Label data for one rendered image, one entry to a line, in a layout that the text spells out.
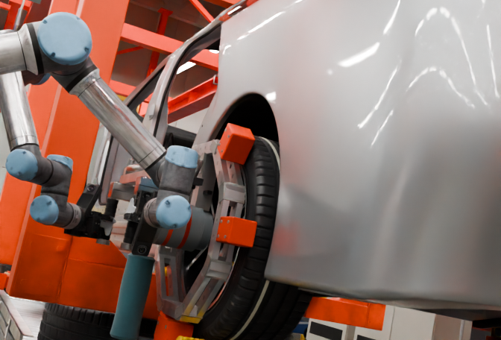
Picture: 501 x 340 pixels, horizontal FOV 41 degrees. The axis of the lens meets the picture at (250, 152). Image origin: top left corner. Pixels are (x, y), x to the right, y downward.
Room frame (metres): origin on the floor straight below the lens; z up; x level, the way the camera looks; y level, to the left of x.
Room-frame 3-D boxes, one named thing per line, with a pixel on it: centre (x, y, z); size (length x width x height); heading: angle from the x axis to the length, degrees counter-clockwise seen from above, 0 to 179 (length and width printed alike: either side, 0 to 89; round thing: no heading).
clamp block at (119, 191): (2.17, 0.38, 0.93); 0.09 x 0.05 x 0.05; 112
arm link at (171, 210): (1.57, 0.16, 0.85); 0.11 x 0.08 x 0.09; 23
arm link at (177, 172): (1.58, 0.16, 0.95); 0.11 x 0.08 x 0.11; 16
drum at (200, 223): (2.06, 0.19, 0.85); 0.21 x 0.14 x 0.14; 112
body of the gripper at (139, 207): (1.71, 0.22, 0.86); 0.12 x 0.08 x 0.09; 23
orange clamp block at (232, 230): (1.80, 0.00, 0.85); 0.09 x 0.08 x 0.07; 22
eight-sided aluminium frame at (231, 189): (2.09, 0.12, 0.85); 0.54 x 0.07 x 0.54; 22
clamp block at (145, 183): (1.85, 0.25, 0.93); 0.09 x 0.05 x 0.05; 112
